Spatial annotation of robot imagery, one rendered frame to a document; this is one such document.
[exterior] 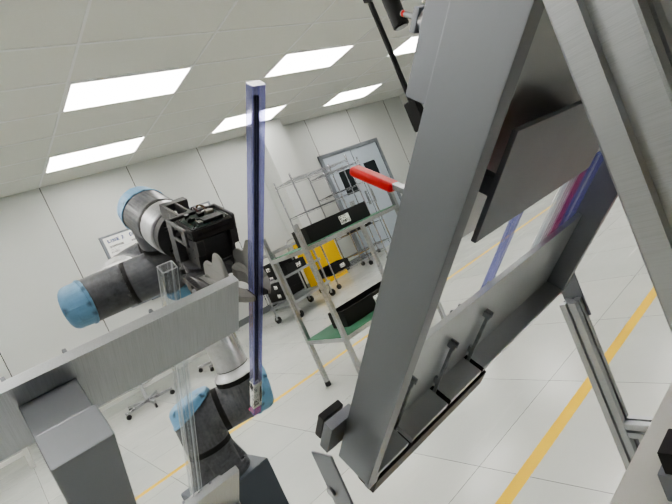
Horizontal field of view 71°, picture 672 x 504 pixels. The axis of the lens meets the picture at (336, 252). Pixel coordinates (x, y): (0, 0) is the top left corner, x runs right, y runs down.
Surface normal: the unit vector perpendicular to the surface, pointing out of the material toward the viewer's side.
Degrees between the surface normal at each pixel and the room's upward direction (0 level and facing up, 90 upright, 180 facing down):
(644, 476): 0
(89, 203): 90
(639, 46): 90
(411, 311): 90
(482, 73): 90
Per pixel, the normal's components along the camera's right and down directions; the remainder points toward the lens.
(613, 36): -0.71, 0.36
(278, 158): 0.58, -0.19
